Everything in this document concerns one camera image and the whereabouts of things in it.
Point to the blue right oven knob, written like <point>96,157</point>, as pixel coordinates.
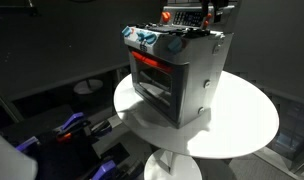
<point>175,46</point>

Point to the purple clamp left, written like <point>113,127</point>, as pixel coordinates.
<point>28,145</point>

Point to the purple clamp lower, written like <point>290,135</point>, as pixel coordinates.
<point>104,170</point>

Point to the blue middle oven knob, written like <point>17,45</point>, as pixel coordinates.
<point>146,37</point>

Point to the silver toy stove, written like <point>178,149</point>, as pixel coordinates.
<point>184,94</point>

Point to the purple clamp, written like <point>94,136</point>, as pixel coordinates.
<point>28,145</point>
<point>104,170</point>
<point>75,123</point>

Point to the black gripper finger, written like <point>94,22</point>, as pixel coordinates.
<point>220,10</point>
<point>204,7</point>

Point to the red oven door handle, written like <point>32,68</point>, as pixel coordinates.
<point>151,62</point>

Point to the small background round table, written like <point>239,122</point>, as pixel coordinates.
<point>88,86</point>

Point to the blue left oven knob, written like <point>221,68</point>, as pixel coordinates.
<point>126,31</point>

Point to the white round table base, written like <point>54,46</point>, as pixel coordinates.
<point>166,165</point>

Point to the orange left stove knob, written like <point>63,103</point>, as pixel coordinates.
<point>165,16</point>

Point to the round white table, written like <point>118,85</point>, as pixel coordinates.
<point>242,120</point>

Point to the purple clamp upper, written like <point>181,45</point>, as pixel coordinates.
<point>75,123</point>

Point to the blue oven knob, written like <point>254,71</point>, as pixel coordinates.
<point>175,46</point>
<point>146,37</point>
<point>126,31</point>

